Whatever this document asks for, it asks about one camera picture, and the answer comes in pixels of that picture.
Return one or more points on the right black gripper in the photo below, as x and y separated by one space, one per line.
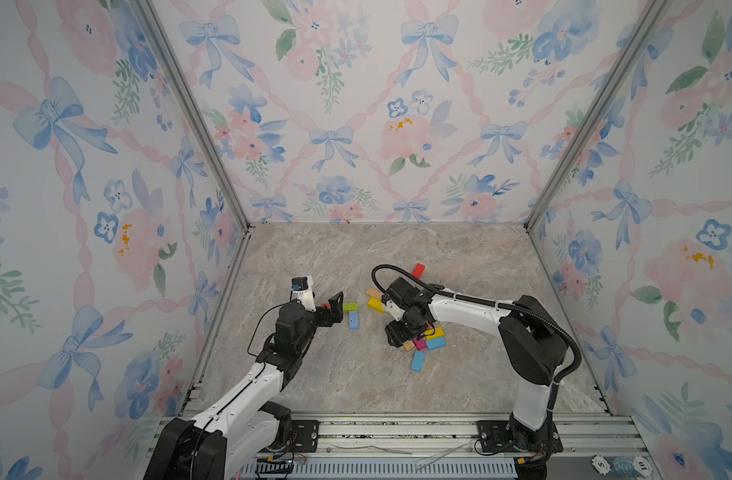
395 336

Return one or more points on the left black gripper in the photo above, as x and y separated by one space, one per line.
336 313

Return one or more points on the green block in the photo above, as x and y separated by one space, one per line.
350 306

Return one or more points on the light blue block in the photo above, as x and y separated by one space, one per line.
354 320

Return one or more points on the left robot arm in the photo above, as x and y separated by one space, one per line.
219 441

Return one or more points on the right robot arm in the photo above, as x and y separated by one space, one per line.
540 352

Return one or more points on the red block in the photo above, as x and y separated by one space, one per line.
418 270

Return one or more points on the yellow block lower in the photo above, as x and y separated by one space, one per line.
433 333

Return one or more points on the yellow block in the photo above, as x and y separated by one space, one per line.
376 304
433 333

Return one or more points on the yellow block upper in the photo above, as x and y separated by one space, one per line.
376 304

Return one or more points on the magenta block lower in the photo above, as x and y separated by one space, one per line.
420 344

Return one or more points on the blue block right lower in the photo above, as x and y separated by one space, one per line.
435 343

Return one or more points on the blue block bottom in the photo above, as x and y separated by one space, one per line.
418 360

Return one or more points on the white blue object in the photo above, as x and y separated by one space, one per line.
626 466

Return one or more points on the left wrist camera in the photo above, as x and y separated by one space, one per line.
303 291

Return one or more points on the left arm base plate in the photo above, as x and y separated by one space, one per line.
298 436

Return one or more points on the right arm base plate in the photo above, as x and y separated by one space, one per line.
498 438

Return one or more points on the white cable duct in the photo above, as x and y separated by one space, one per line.
382 468

